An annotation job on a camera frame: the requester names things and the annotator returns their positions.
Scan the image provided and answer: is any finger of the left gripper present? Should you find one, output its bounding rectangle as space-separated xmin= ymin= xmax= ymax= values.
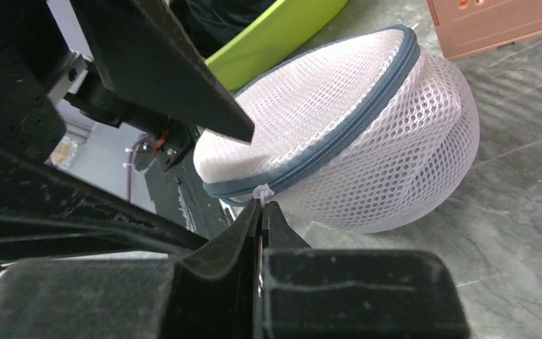
xmin=71 ymin=1 xmax=255 ymax=143

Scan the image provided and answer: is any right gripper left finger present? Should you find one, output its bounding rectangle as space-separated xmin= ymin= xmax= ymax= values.
xmin=0 ymin=200 xmax=262 ymax=338

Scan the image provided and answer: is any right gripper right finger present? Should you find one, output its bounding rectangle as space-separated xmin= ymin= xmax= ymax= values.
xmin=260 ymin=203 xmax=471 ymax=338

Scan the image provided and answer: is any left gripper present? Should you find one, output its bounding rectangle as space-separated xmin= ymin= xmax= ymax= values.
xmin=0 ymin=1 xmax=196 ymax=164

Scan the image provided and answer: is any white mesh laundry bag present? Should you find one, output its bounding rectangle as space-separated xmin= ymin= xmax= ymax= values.
xmin=193 ymin=25 xmax=480 ymax=233

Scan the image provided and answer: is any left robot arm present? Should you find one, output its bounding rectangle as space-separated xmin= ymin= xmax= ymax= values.
xmin=0 ymin=1 xmax=254 ymax=271

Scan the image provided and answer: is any black bra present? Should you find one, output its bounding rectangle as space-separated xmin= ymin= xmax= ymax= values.
xmin=169 ymin=0 xmax=275 ymax=58

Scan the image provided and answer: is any green plastic basin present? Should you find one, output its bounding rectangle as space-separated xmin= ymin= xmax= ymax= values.
xmin=205 ymin=0 xmax=347 ymax=90

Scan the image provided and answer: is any orange plastic organizer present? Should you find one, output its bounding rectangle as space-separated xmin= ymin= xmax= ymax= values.
xmin=426 ymin=0 xmax=542 ymax=61

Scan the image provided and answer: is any black mounting rail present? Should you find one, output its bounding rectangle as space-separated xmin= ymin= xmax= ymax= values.
xmin=145 ymin=152 xmax=234 ymax=239

